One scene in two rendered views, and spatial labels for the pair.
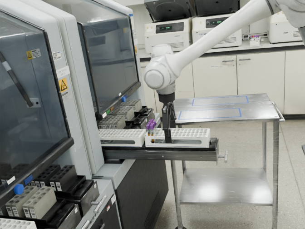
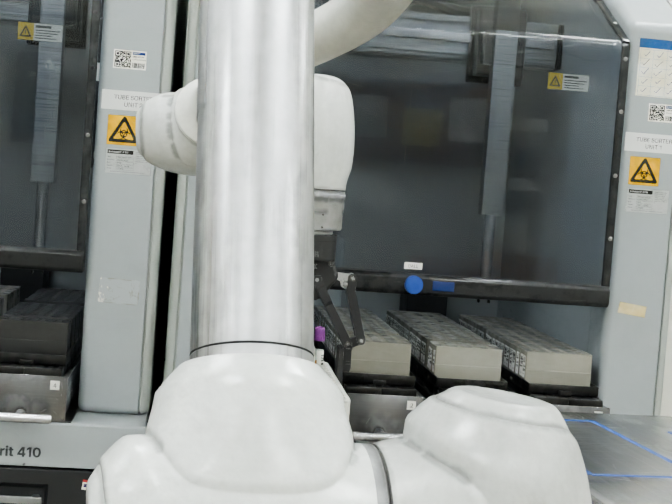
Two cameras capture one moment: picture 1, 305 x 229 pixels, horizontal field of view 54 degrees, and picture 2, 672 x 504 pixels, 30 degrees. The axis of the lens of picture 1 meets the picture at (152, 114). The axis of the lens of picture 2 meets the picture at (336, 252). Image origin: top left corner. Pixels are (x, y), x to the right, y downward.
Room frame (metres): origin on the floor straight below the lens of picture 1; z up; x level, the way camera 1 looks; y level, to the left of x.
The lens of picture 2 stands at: (0.63, -1.64, 1.13)
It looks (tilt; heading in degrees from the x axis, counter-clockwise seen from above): 3 degrees down; 65
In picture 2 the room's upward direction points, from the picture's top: 4 degrees clockwise
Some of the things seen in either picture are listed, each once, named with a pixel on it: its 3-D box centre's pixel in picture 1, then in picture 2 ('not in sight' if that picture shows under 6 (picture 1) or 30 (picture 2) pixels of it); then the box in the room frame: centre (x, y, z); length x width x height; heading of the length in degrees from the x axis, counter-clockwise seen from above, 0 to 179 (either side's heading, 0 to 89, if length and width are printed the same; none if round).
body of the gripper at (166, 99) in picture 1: (167, 102); (307, 265); (1.31, -0.07, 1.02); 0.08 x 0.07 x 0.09; 162
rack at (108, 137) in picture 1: (116, 138); not in sight; (1.40, 0.20, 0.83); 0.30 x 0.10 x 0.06; 72
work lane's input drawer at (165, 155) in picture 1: (151, 148); not in sight; (1.34, 0.03, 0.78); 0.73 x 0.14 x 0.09; 72
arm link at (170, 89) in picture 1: (165, 86); (311, 211); (1.31, -0.07, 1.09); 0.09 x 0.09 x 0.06
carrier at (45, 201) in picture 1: (43, 203); not in sight; (0.88, 0.41, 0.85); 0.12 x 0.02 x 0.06; 162
